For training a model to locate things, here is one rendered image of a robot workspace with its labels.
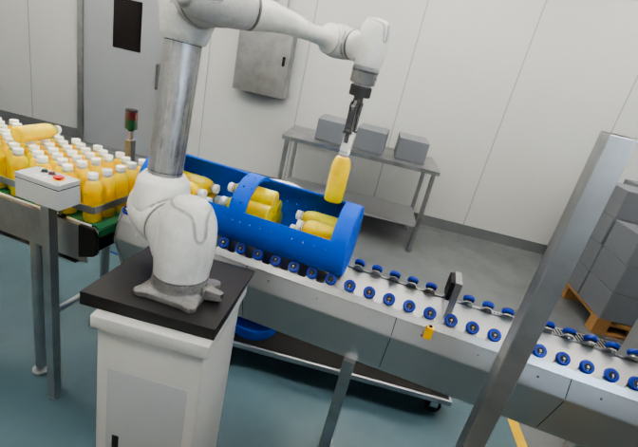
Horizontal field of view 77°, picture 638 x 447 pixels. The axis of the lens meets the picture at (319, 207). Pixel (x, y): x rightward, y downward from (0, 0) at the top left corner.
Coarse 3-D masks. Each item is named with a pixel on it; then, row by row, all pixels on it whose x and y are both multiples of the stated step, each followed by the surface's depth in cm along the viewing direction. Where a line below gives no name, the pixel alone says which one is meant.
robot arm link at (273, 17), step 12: (264, 0) 100; (264, 12) 100; (276, 12) 103; (288, 12) 107; (264, 24) 102; (276, 24) 105; (288, 24) 107; (300, 24) 111; (312, 24) 125; (336, 24) 137; (300, 36) 117; (312, 36) 127; (324, 36) 134; (336, 36) 136; (324, 48) 139; (336, 48) 138
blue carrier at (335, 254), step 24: (144, 168) 159; (192, 168) 181; (216, 168) 175; (240, 192) 152; (288, 192) 170; (312, 192) 162; (216, 216) 153; (240, 216) 150; (288, 216) 175; (336, 216) 169; (360, 216) 157; (240, 240) 157; (264, 240) 151; (288, 240) 147; (312, 240) 145; (336, 240) 143; (312, 264) 151; (336, 264) 145
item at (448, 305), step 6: (450, 276) 150; (456, 276) 148; (450, 282) 146; (456, 282) 144; (444, 288) 155; (450, 288) 145; (456, 288) 144; (444, 294) 150; (450, 294) 146; (456, 294) 145; (444, 300) 156; (450, 300) 146; (456, 300) 146; (444, 306) 152; (450, 306) 147; (444, 312) 148; (450, 312) 148
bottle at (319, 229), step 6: (306, 222) 152; (312, 222) 151; (318, 222) 151; (300, 228) 152; (306, 228) 151; (312, 228) 150; (318, 228) 149; (324, 228) 149; (330, 228) 150; (318, 234) 149; (324, 234) 149; (330, 234) 148
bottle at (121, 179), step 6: (114, 174) 174; (120, 174) 174; (126, 174) 176; (120, 180) 173; (126, 180) 176; (120, 186) 174; (126, 186) 176; (120, 192) 175; (126, 192) 177; (126, 204) 180; (120, 210) 178
